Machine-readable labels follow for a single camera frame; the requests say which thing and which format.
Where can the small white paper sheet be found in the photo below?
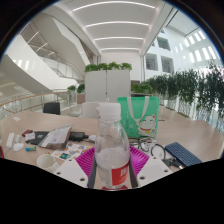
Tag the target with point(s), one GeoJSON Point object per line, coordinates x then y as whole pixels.
{"type": "Point", "coordinates": [16, 118]}

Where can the small red black case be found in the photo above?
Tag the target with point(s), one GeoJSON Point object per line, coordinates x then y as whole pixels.
{"type": "Point", "coordinates": [27, 132]}

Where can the clear water bottle red label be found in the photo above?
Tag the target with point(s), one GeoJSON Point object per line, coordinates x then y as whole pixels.
{"type": "Point", "coordinates": [112, 150]}

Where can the row of green hedge plants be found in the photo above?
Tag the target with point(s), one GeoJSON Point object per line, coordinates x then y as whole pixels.
{"type": "Point", "coordinates": [193, 90]}

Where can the white chair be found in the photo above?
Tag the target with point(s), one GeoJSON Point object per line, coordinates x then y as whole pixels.
{"type": "Point", "coordinates": [89, 110]}

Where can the white ribbed mug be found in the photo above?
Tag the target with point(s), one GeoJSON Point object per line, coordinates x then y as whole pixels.
{"type": "Point", "coordinates": [46, 162]}

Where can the potted green plants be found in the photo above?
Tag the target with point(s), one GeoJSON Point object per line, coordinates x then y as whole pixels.
{"type": "Point", "coordinates": [80, 89]}

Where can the small white gadget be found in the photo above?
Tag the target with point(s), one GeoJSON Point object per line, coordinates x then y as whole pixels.
{"type": "Point", "coordinates": [18, 138]}

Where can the black power adapter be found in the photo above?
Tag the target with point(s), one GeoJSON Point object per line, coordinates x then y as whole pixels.
{"type": "Point", "coordinates": [78, 136]}

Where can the green tote bag cat print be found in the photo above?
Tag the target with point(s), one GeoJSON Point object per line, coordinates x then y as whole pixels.
{"type": "Point", "coordinates": [141, 113]}

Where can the glass balustrade wooden rail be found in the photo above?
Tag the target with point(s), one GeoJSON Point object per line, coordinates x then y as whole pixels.
{"type": "Point", "coordinates": [20, 104]}

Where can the white computer mouse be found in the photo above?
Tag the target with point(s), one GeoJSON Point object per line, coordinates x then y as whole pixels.
{"type": "Point", "coordinates": [18, 147]}

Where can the white staircase with railing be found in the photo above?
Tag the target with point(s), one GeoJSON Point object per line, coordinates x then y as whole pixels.
{"type": "Point", "coordinates": [23, 66]}

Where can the dark planter with plants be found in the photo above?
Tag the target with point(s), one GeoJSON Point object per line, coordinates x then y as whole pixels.
{"type": "Point", "coordinates": [141, 88]}

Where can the small blue tube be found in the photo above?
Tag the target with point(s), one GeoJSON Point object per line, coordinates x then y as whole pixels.
{"type": "Point", "coordinates": [30, 149]}

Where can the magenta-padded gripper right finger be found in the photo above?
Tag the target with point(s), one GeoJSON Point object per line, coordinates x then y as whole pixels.
{"type": "Point", "coordinates": [153, 170]}

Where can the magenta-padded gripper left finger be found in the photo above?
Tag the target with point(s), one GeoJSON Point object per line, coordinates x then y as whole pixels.
{"type": "Point", "coordinates": [71, 171]}

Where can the black chair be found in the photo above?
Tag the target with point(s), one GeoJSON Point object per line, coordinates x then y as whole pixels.
{"type": "Point", "coordinates": [51, 108]}

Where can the white cabinet with plants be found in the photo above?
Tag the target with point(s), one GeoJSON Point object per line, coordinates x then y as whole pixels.
{"type": "Point", "coordinates": [106, 85]}

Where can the white power strip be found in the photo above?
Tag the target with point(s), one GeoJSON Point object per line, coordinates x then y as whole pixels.
{"type": "Point", "coordinates": [10, 140]}

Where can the white card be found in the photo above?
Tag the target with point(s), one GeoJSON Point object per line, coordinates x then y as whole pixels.
{"type": "Point", "coordinates": [30, 136]}

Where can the ceiling light strips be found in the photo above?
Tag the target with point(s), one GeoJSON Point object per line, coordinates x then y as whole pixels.
{"type": "Point", "coordinates": [116, 24]}

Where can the colourful sticker sheet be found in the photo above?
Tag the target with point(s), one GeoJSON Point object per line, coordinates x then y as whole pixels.
{"type": "Point", "coordinates": [71, 151]}

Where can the black notebook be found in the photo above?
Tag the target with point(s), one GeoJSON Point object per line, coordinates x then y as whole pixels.
{"type": "Point", "coordinates": [40, 137]}

